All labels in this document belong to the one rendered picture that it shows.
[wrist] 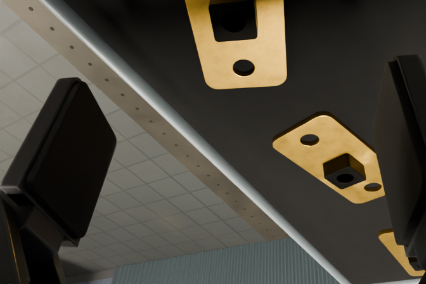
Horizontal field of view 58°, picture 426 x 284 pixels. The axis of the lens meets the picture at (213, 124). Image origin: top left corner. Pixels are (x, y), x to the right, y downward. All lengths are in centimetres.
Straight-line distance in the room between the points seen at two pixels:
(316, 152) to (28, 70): 187
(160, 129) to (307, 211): 70
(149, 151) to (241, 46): 208
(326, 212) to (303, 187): 3
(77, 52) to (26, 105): 141
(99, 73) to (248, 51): 71
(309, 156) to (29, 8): 68
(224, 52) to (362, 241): 20
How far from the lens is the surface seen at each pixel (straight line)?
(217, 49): 17
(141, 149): 224
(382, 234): 31
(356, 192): 26
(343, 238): 32
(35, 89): 211
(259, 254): 304
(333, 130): 21
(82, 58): 85
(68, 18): 18
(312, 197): 27
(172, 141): 98
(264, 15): 16
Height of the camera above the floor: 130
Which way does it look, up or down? 41 degrees down
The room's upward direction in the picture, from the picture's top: 172 degrees counter-clockwise
